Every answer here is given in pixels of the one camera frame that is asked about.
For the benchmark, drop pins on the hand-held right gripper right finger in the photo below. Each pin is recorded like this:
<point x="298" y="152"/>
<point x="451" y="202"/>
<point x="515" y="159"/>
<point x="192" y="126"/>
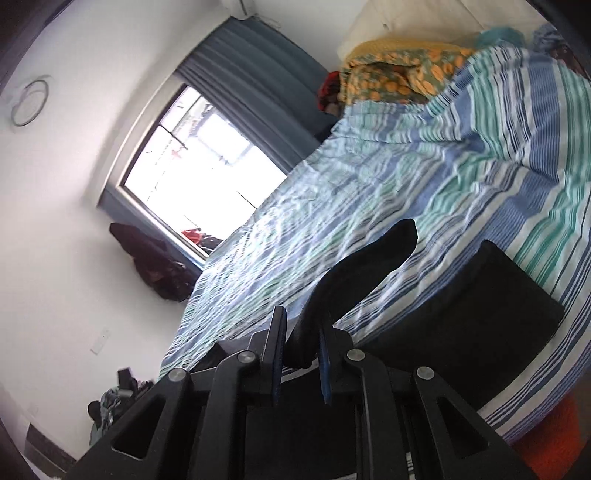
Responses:
<point x="325" y="364"/>

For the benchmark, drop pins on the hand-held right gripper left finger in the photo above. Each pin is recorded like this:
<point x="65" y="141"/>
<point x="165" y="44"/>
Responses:
<point x="278" y="355"/>

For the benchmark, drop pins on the black pants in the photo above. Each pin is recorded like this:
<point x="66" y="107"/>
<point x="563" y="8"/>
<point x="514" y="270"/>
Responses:
<point x="461" y="314"/>

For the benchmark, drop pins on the person's orange fleece pants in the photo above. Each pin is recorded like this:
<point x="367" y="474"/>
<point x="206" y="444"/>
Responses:
<point x="558" y="438"/>

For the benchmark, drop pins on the red clothes by window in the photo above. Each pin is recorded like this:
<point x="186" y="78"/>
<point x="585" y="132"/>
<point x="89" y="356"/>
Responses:
<point x="198" y="236"/>

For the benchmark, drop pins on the clothes pile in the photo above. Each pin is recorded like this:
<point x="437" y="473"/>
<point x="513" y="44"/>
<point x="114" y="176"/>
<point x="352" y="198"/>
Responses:
<point x="111" y="406"/>

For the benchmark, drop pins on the striped bed sheet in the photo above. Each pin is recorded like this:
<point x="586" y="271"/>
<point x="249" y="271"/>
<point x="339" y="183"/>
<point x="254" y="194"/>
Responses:
<point x="369" y="184"/>

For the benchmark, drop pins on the window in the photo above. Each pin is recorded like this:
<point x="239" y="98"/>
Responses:
<point x="198" y="170"/>

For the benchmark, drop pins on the dark speckled panel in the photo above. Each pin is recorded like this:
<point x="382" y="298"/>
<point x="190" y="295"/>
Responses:
<point x="51" y="445"/>

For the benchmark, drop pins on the red black bag by curtain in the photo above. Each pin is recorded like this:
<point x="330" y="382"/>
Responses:
<point x="328" y="90"/>

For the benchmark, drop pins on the blue curtain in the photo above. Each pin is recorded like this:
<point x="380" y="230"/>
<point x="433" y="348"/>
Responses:
<point x="258" y="83"/>

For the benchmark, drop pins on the orange floral blanket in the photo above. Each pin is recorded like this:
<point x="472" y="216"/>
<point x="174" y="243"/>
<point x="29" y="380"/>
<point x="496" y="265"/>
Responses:
<point x="392" y="83"/>

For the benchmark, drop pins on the round ceiling lamp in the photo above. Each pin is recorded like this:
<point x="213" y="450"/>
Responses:
<point x="30" y="102"/>

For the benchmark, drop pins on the beige padded headboard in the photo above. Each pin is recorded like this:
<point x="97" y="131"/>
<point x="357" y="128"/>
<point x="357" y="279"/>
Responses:
<point x="415" y="18"/>

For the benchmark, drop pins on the teal cloth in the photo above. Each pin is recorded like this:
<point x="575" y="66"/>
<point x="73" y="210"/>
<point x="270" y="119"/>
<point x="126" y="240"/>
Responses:
<point x="501" y="36"/>

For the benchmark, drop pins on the blue crumpled cloth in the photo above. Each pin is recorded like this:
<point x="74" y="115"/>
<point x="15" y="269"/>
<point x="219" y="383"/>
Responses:
<point x="551" y="34"/>

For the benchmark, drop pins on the dark clothes hanging on wall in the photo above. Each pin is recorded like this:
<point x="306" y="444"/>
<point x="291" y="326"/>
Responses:
<point x="152" y="267"/>

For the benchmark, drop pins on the white wall switch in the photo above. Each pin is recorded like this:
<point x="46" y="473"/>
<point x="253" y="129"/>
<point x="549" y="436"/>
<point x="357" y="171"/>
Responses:
<point x="100" y="341"/>

